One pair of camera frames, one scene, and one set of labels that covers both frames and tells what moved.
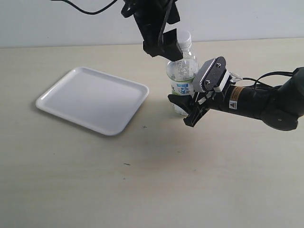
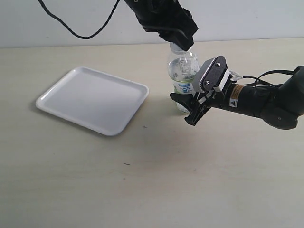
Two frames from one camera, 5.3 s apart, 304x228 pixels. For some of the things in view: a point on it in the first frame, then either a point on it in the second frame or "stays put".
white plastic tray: [99, 101] stays put
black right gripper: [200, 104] stays put
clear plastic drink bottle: [181, 72] stays put
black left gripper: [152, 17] to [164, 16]
